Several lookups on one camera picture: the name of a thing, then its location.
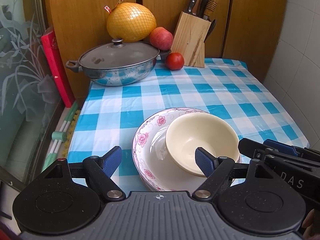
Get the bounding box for red apple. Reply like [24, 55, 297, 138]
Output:
[149, 27, 174, 50]

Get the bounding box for green white mop handle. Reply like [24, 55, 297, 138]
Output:
[42, 101, 79, 171]

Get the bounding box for pink floral white plate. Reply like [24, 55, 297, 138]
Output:
[132, 107, 206, 192]

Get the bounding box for frosted glass door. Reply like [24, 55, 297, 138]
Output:
[0, 0, 66, 170]

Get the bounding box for ribbed wooden handled knife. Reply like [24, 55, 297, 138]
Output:
[202, 0, 219, 20]

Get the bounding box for red tomato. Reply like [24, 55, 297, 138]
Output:
[165, 53, 184, 70]

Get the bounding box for glass pan lid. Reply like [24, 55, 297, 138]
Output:
[79, 39, 159, 69]

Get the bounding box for red flat board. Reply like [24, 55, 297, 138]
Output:
[41, 27, 75, 108]

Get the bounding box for black scissors handle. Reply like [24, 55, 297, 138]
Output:
[204, 19, 216, 42]

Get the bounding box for wooden cabinet panels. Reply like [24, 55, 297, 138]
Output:
[41, 0, 290, 100]

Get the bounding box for cream bowl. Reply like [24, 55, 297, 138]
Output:
[165, 112, 240, 177]

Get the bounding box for steel pan with handles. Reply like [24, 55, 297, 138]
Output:
[66, 50, 171, 87]

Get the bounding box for blue white checkered tablecloth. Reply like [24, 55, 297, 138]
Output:
[67, 59, 309, 192]

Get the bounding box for wooden knife block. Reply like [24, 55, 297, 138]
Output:
[171, 12, 211, 68]

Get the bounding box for person's right hand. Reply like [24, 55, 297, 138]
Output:
[302, 209, 320, 240]

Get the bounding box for brown handled knife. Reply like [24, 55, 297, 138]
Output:
[191, 0, 202, 16]

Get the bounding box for yellow pomelo in net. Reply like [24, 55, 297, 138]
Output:
[104, 0, 157, 42]

